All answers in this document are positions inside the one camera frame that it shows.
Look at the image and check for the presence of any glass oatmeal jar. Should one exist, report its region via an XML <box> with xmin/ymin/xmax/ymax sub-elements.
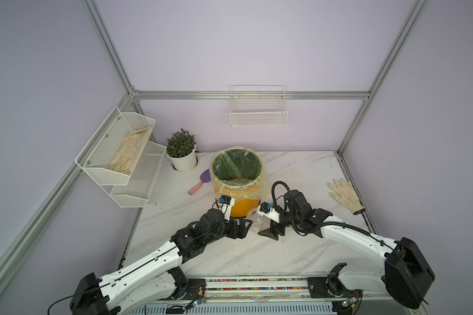
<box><xmin>246</xmin><ymin>208</ymin><xmax>271</xmax><ymax>234</ymax></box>

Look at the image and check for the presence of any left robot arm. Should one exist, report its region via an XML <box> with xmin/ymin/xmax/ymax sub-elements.
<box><xmin>47</xmin><ymin>209</ymin><xmax>252</xmax><ymax>314</ymax></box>

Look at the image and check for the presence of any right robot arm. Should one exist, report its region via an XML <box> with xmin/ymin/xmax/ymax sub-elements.
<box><xmin>257</xmin><ymin>190</ymin><xmax>436</xmax><ymax>309</ymax></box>

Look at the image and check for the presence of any orange trash bin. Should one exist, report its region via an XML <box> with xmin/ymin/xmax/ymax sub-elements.
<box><xmin>217</xmin><ymin>198</ymin><xmax>260</xmax><ymax>218</ymax></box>

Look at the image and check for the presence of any white work glove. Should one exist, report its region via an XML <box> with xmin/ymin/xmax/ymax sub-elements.
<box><xmin>327</xmin><ymin>178</ymin><xmax>366</xmax><ymax>215</ymax></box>

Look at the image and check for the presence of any potted green plant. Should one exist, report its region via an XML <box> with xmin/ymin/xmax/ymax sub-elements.
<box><xmin>166</xmin><ymin>129</ymin><xmax>197</xmax><ymax>172</ymax></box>

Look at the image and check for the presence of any lower white mesh shelf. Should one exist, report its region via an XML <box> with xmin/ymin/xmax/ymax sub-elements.
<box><xmin>110</xmin><ymin>141</ymin><xmax>166</xmax><ymax>208</ymax></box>

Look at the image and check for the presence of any white mesh shelf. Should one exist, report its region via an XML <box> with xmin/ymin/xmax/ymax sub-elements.
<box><xmin>75</xmin><ymin>107</ymin><xmax>156</xmax><ymax>186</ymax></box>
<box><xmin>110</xmin><ymin>141</ymin><xmax>166</xmax><ymax>208</ymax></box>

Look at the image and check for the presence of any beige cloth in shelf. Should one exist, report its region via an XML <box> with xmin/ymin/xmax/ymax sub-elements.
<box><xmin>108</xmin><ymin>127</ymin><xmax>152</xmax><ymax>175</ymax></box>

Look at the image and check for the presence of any upper white mesh shelf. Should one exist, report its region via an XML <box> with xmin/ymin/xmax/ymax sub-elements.
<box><xmin>75</xmin><ymin>107</ymin><xmax>156</xmax><ymax>186</ymax></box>

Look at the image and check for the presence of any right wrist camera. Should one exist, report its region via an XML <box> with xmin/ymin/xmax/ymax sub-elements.
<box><xmin>258</xmin><ymin>202</ymin><xmax>280</xmax><ymax>223</ymax></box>

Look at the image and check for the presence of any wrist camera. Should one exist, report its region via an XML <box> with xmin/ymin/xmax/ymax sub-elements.
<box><xmin>258</xmin><ymin>202</ymin><xmax>280</xmax><ymax>223</ymax></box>
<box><xmin>218</xmin><ymin>195</ymin><xmax>236</xmax><ymax>221</ymax></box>

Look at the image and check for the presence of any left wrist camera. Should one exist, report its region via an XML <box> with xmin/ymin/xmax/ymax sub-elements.
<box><xmin>218</xmin><ymin>195</ymin><xmax>236</xmax><ymax>221</ymax></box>

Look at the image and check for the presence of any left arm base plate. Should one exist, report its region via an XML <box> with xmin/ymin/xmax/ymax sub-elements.
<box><xmin>169</xmin><ymin>278</ymin><xmax>206</xmax><ymax>301</ymax></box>

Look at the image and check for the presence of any aluminium mounting rail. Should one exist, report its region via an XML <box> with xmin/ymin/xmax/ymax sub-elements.
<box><xmin>122</xmin><ymin>274</ymin><xmax>426</xmax><ymax>314</ymax></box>

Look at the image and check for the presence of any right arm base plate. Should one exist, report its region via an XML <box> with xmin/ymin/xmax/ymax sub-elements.
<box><xmin>307</xmin><ymin>276</ymin><xmax>363</xmax><ymax>299</ymax></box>

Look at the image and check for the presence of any white wire wall basket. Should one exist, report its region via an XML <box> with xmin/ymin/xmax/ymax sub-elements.
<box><xmin>229</xmin><ymin>85</ymin><xmax>289</xmax><ymax>127</ymax></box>

